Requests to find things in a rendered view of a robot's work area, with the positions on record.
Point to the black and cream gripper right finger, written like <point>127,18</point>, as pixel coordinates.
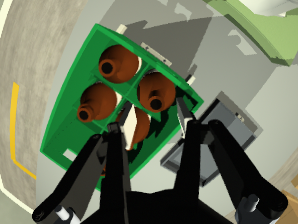
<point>255,199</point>

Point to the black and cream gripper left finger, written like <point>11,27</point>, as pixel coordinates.
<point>70,199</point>

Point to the green bottle crate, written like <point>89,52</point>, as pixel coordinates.
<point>65,131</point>

